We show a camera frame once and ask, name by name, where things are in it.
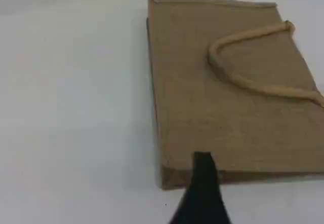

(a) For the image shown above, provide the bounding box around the brown jute tote bag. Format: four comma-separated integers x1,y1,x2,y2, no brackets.
146,0,324,191

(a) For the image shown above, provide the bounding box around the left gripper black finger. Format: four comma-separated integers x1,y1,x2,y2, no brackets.
167,152,233,224

